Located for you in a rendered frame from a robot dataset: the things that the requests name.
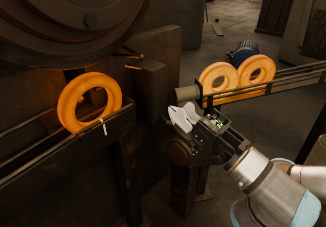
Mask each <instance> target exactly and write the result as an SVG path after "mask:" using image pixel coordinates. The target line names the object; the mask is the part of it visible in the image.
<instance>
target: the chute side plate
mask: <svg viewBox="0 0 326 227"><path fill-rule="evenodd" d="M130 123H132V124H133V129H134V128H136V118H135V108H134V106H133V107H131V108H129V109H127V110H126V111H124V112H122V113H120V114H118V115H116V116H115V117H113V118H111V119H109V120H107V121H105V122H104V123H102V124H100V125H98V126H96V127H94V128H93V129H91V130H89V131H87V132H86V133H84V134H82V135H80V136H78V137H79V141H80V143H79V141H78V139H77V138H75V139H73V140H72V141H70V142H69V143H67V144H66V145H64V146H63V147H61V148H60V149H58V150H56V151H55V152H53V153H52V154H50V155H49V156H47V157H46V158H44V159H43V160H41V161H40V162H38V163H37V164H35V165H34V166H32V167H31V168H29V169H28V170H26V171H24V172H23V173H21V174H20V175H18V176H17V177H15V178H14V179H12V180H11V181H9V182H8V183H6V184H4V185H3V186H1V187H0V223H1V222H2V221H3V220H5V219H6V218H8V217H9V216H10V215H12V214H13V213H14V212H16V211H17V210H18V209H20V208H21V207H23V206H24V205H25V204H27V203H28V202H29V201H31V200H32V199H33V198H35V197H36V196H37V195H39V194H40V193H41V192H43V191H44V190H45V189H47V188H48V187H49V186H51V185H52V184H53V183H55V182H56V181H57V180H59V179H60V178H62V177H63V176H64V175H66V174H67V173H68V172H70V171H71V170H72V169H74V168H75V167H76V166H78V165H79V164H80V163H82V162H83V161H84V160H86V159H87V158H89V157H91V156H92V155H94V154H95V153H97V152H99V151H100V150H102V149H103V148H105V147H106V146H108V145H109V144H111V143H112V142H114V141H116V140H117V139H119V137H118V131H119V130H120V129H122V128H124V127H125V126H127V125H128V124H130ZM104 124H105V128H106V132H107V135H105V132H104V128H103V125H104Z"/></svg>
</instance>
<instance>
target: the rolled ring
mask: <svg viewBox="0 0 326 227"><path fill-rule="evenodd" d="M98 86H100V87H104V88H105V90H106V91H107V94H108V102H107V106H106V108H105V110H104V111H103V113H102V114H101V115H100V116H99V117H98V118H96V119H95V120H93V121H90V122H79V121H78V120H77V119H76V116H75V108H76V104H77V102H78V100H79V98H80V97H81V96H82V95H83V94H84V93H85V92H86V91H87V90H89V89H91V88H93V87H98ZM121 105H122V92H121V89H120V87H119V85H118V83H117V82H116V81H115V80H114V79H112V78H111V77H109V76H107V75H105V74H102V73H99V72H89V73H85V74H82V75H79V76H78V77H76V78H74V79H73V80H72V81H71V82H70V83H69V84H68V85H67V86H66V87H65V88H64V90H63V91H62V93H61V95H60V97H59V100H58V105H57V113H58V117H59V120H60V122H61V123H62V125H63V126H64V127H65V128H66V129H67V130H68V131H70V132H71V133H72V134H75V132H77V131H79V130H80V129H82V128H84V127H86V126H88V125H90V124H92V123H94V122H96V121H98V120H99V119H101V118H103V117H105V116H107V115H109V114H111V113H113V112H115V111H116V110H118V109H120V108H121ZM75 135H76V134H75Z"/></svg>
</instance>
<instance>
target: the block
mask: <svg viewBox="0 0 326 227"><path fill-rule="evenodd" d="M134 65H142V66H143V67H144V68H143V70H140V69H135V68H134V69H133V72H134V84H135V95H136V106H137V116H138V118H139V119H140V120H142V121H143V122H145V123H147V124H148V125H150V126H152V127H156V126H158V125H159V124H161V123H162V121H161V120H160V119H159V117H160V115H161V114H163V116H164V117H165V118H167V65H165V64H163V63H160V62H157V61H154V60H152V59H145V60H142V61H140V62H137V63H135V64H134Z"/></svg>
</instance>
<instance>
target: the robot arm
mask: <svg viewBox="0 0 326 227"><path fill-rule="evenodd" d="M168 113H169V116H170V119H171V121H172V124H173V125H174V129H175V130H176V132H177V134H178V136H179V138H180V139H181V140H182V141H183V142H184V143H186V144H187V145H188V146H189V147H190V148H194V149H196V150H195V151H194V152H193V153H192V154H191V156H190V157H189V158H188V160H189V162H190V163H191V165H192V166H206V165H224V164H225V162H227V163H226V164H225V165H224V167H223V168H224V169H225V170H226V171H229V172H228V174H227V178H229V179H230V180H231V181H232V182H233V183H234V184H235V185H236V186H238V187H239V188H240V189H241V190H242V191H243V192H244V194H243V196H242V197H241V198H240V199H239V200H237V201H235V202H234V203H233V205H232V207H231V209H230V218H231V221H232V223H233V225H234V227H313V226H314V224H315V223H316V221H317V219H318V217H319V215H320V212H321V203H322V204H326V166H308V165H298V164H295V163H293V162H292V161H290V160H287V159H284V158H275V159H272V160H269V159H268V158H267V157H265V156H264V155H263V154H261V153H260V152H259V151H258V150H256V149H255V148H254V147H251V148H250V149H249V150H247V147H248V145H249V144H250V143H251V142H250V141H248V140H247V139H246V138H244V137H243V136H242V135H241V134H239V133H238V132H237V131H236V130H234V129H233V128H232V127H231V126H229V125H230V124H231V122H232V121H231V120H229V119H228V118H227V117H225V116H224V115H223V114H221V113H220V112H219V111H217V110H216V109H215V108H214V109H213V111H212V112H211V114H207V115H206V116H205V117H204V116H203V117H201V118H200V117H199V116H198V115H197V114H196V113H195V106H194V104H193V103H191V102H187V103H186V104H185V105H184V106H183V108H178V107H175V106H169V107H168ZM216 113H218V114H220V115H221V116H222V117H224V118H225V121H224V122H222V121H221V120H219V119H218V118H217V115H216ZM190 131H193V132H190Z"/></svg>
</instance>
